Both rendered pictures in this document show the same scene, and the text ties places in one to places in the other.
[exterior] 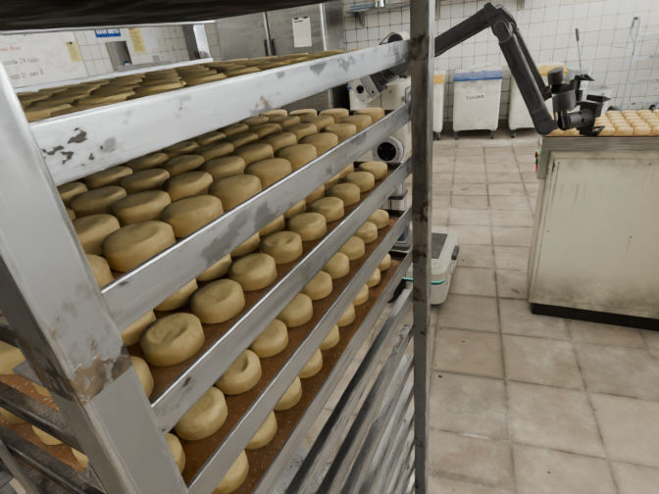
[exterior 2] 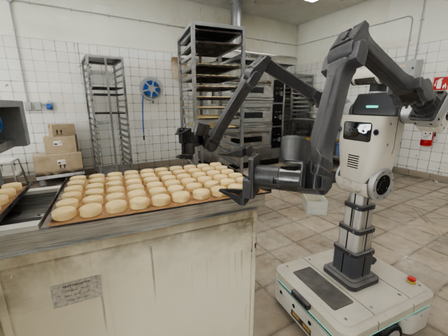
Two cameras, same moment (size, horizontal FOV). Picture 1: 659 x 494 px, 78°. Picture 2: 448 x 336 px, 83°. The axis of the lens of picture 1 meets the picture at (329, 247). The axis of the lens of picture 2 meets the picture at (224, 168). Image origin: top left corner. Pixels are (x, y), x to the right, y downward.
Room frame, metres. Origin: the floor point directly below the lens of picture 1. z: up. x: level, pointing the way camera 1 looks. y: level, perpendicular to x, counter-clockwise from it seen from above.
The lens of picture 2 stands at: (2.32, -1.74, 1.16)
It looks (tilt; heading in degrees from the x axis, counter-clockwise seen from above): 14 degrees down; 130
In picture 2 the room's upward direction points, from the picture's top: straight up
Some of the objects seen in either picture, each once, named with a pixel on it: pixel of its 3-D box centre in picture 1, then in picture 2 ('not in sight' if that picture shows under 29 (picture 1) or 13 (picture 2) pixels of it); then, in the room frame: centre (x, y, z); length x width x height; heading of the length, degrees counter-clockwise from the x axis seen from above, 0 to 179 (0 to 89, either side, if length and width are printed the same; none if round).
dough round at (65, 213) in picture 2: not in sight; (64, 213); (1.67, -1.55, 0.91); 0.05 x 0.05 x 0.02
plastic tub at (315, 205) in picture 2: not in sight; (314, 203); (1.39, 0.98, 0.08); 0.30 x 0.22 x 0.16; 123
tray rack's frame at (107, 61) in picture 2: not in sight; (108, 121); (-1.62, 0.17, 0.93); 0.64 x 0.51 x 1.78; 163
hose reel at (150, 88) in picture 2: not in sight; (152, 109); (-1.68, 1.04, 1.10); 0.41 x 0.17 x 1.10; 70
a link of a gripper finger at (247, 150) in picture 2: (584, 82); (236, 160); (1.95, -1.25, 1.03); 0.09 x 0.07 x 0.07; 18
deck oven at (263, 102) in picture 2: not in sight; (241, 113); (-0.62, 2.35, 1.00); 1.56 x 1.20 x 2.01; 70
